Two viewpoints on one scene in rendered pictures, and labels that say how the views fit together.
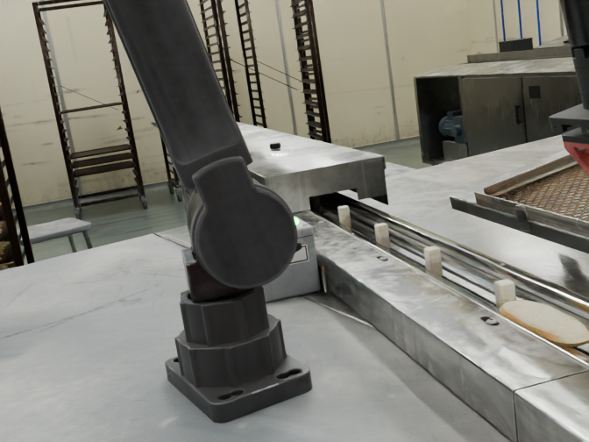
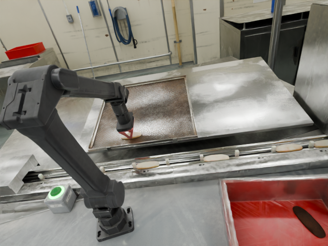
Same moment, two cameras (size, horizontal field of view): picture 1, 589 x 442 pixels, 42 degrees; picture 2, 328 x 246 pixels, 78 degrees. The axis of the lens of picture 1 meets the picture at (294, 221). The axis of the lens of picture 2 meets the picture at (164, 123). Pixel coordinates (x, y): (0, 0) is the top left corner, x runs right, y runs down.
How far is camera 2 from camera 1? 0.58 m
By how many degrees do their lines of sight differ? 67
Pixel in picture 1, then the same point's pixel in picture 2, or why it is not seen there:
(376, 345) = not seen: hidden behind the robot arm
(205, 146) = (105, 183)
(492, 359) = (161, 175)
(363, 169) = (30, 161)
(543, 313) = (147, 163)
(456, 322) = (142, 175)
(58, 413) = not seen: outside the picture
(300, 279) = (73, 198)
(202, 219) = (115, 198)
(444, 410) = (156, 189)
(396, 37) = not seen: outside the picture
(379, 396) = (143, 197)
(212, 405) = (131, 229)
